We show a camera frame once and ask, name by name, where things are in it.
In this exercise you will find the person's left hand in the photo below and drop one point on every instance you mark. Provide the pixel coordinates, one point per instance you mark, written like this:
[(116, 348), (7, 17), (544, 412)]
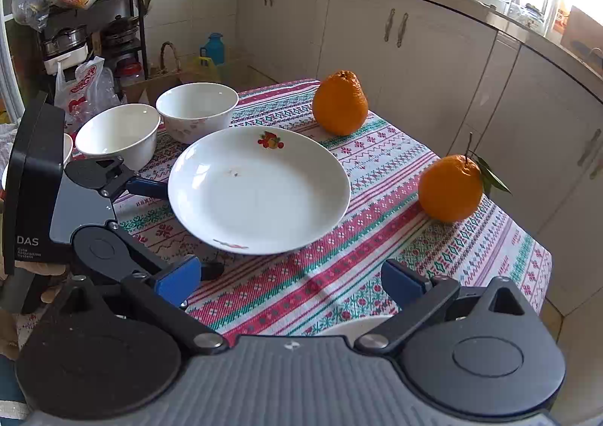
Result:
[(44, 269)]

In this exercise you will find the yellow plastic bag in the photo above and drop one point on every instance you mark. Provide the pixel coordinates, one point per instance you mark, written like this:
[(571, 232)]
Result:
[(205, 70)]

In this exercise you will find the black lidded pot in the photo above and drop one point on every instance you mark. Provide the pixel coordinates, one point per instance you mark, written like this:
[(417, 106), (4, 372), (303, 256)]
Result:
[(120, 32)]

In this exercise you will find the orange with bumpy top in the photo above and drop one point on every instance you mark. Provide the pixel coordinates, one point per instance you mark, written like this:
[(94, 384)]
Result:
[(340, 103)]

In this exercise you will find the jar with red lid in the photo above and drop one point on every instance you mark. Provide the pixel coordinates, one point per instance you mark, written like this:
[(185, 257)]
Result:
[(129, 73)]

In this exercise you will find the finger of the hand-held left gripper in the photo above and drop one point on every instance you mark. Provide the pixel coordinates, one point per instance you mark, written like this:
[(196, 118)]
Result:
[(150, 188), (141, 258)]

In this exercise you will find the white floral bowl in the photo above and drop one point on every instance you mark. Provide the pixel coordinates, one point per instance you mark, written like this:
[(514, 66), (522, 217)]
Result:
[(68, 148), (198, 110), (117, 134)]

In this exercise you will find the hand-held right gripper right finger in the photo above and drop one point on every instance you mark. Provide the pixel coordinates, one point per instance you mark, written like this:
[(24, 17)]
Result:
[(400, 282)]

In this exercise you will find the open cardboard box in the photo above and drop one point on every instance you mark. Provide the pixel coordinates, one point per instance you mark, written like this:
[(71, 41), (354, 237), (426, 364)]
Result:
[(155, 86)]

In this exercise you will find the white electric pot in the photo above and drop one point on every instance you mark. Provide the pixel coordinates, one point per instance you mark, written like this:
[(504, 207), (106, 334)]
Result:
[(66, 61)]

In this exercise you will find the steel steamer pot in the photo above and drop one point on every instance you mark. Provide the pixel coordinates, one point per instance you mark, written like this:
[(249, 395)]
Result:
[(66, 39)]

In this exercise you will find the black metal shelf rack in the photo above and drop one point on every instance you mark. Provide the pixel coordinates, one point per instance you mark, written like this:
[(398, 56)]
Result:
[(94, 16)]

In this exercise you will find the orange with leafy stem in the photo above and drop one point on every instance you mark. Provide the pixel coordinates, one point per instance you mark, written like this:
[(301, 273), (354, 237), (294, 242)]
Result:
[(450, 190)]

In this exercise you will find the white plate with flower print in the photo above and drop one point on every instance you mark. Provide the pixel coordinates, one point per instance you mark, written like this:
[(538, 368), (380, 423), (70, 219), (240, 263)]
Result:
[(358, 324), (259, 195)]

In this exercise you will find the wicker basket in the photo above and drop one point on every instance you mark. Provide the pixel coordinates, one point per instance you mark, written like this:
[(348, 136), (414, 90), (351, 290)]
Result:
[(168, 63)]

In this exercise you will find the blue thermos jug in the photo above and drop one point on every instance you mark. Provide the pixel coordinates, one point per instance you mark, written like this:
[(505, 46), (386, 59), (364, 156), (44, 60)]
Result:
[(212, 49)]

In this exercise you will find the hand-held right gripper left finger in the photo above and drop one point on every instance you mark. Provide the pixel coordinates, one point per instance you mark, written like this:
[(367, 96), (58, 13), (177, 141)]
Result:
[(181, 277)]

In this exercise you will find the brown cardboard sheet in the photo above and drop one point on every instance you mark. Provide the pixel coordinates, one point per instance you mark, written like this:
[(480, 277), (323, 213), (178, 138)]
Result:
[(584, 39)]

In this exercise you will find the white bag with red print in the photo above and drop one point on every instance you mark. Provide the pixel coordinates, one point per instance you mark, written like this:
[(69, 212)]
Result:
[(85, 91)]

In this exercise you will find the striped patterned tablecloth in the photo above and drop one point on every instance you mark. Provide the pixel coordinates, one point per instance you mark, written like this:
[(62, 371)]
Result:
[(377, 218)]

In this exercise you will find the glass jar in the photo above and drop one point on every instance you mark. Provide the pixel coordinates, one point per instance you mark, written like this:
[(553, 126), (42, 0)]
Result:
[(527, 17)]

